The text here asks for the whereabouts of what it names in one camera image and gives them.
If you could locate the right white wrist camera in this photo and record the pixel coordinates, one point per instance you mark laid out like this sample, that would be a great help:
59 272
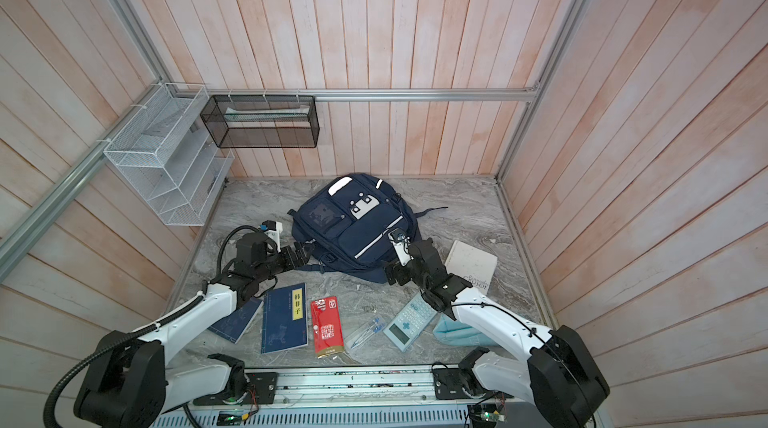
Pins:
400 242

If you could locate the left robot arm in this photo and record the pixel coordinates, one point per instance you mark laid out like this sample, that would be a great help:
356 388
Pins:
128 382

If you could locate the blue book yellow label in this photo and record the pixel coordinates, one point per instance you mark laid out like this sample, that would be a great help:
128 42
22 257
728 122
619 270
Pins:
284 319

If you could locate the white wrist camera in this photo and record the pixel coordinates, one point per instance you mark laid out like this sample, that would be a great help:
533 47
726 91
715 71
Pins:
273 230
400 242

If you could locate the white notebook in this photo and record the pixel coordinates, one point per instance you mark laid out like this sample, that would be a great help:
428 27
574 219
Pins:
471 264

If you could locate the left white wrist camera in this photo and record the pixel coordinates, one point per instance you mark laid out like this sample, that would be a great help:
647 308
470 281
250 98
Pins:
273 230

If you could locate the white wire shelf rack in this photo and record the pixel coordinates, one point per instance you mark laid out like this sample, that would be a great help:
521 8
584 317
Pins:
168 156

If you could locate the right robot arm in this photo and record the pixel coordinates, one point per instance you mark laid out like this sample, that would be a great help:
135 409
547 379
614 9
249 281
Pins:
549 368

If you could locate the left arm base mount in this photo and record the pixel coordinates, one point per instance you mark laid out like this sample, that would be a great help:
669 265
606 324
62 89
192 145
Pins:
252 389

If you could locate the black mesh wire basket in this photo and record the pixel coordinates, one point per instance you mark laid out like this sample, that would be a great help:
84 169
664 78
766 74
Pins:
262 121

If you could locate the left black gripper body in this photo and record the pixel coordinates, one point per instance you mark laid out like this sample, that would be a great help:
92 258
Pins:
284 260

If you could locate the clear bag with pens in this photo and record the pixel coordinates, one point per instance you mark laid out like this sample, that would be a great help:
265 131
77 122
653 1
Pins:
363 333

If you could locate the aluminium mounting rail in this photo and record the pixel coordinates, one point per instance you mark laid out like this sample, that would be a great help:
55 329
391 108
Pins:
361 382

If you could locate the aluminium frame horizontal bar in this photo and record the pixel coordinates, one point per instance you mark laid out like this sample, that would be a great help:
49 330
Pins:
393 95

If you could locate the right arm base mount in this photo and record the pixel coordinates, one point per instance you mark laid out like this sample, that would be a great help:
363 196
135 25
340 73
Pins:
461 382

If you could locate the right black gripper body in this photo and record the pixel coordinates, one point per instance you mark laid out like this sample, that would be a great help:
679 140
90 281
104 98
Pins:
403 273

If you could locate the red snack box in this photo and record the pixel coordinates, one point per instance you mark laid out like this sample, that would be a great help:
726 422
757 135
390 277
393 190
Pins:
326 326

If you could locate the light blue pencil pouch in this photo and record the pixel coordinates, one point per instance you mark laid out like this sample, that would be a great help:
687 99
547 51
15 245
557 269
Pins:
454 333

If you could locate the teal calculator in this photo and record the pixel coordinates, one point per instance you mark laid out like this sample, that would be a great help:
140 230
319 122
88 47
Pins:
409 323

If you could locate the dark blue book underneath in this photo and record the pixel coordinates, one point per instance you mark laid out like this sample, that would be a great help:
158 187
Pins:
233 327

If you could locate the navy blue student backpack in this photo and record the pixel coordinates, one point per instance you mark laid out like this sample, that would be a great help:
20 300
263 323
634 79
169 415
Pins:
348 222

